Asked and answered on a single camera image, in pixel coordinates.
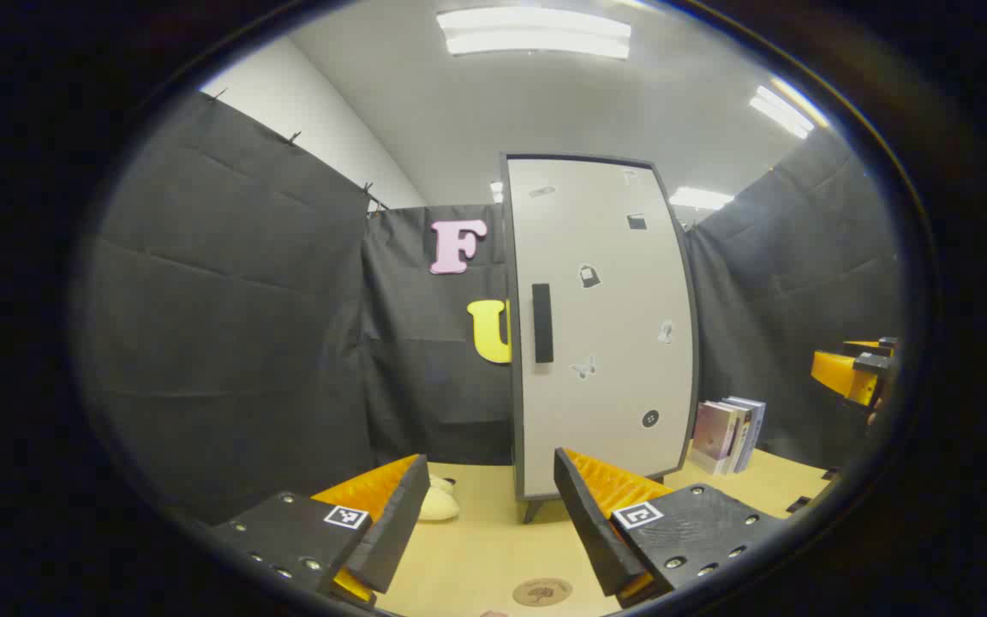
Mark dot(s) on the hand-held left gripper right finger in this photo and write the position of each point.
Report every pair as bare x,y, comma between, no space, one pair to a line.
596,531

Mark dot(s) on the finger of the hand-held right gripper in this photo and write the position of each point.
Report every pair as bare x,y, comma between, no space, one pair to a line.
864,346
832,367

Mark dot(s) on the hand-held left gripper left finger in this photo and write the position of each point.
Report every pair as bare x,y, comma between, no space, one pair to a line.
391,531

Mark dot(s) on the round brown coaster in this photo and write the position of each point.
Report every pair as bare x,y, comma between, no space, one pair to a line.
542,591

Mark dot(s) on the light grey cabinet door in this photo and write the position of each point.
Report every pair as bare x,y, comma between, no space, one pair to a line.
613,326

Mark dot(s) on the cream plush toy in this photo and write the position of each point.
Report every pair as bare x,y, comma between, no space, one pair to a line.
440,504

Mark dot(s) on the blue-grey book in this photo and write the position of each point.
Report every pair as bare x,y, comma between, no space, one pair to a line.
756,428

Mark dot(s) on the white book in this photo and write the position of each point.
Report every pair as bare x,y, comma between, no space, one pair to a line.
740,437

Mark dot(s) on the ceiling light panel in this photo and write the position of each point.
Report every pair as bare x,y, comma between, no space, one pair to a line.
536,32
783,111
699,199
497,191

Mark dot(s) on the black backdrop cloth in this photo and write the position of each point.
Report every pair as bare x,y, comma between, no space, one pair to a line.
228,326

